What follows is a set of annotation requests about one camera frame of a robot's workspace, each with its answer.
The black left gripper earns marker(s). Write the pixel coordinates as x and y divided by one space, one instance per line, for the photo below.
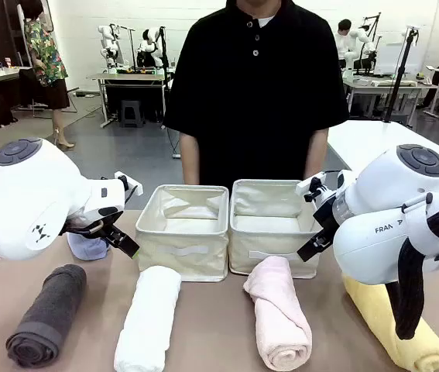
112 226

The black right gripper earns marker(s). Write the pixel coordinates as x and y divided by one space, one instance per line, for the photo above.
325 217

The pink towel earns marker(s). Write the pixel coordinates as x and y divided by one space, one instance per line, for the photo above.
277 317

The yellow towel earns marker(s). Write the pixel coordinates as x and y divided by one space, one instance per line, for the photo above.
381 321

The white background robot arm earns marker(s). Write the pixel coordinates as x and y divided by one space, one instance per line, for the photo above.
362 46

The person's right forearm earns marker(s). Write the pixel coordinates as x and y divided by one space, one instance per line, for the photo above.
190 159

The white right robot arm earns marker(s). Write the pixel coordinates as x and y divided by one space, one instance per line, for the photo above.
378 248

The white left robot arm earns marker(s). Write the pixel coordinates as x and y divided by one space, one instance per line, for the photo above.
29 193

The person's left forearm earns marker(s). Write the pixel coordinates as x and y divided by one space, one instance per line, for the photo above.
316 155

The lavender folded towel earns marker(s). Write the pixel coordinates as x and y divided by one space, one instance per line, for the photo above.
85 248

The beige fabric storage box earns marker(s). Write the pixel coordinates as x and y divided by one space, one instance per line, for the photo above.
182 252
269 242

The white rolled towel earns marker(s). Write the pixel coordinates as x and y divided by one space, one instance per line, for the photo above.
145 321

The dark grey rolled towel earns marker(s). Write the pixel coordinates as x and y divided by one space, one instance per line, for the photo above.
45 314

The white side table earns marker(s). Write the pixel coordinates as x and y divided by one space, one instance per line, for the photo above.
378 135

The grey plastic stool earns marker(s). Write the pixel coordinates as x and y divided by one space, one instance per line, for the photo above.
131 112

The person in black polo shirt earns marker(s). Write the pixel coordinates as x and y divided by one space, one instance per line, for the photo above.
254 97

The long grey background table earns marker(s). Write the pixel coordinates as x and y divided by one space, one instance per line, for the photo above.
389 86

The black tripod with white top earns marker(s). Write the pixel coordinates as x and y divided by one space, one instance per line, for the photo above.
399 81

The white and black background robot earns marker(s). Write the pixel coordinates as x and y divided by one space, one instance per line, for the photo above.
151 48

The woman in floral dress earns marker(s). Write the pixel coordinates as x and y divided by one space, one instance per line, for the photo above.
46 62

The seated person in white shirt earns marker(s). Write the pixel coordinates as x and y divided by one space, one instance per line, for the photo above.
343 42

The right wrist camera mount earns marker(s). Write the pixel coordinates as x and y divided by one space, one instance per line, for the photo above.
312 184

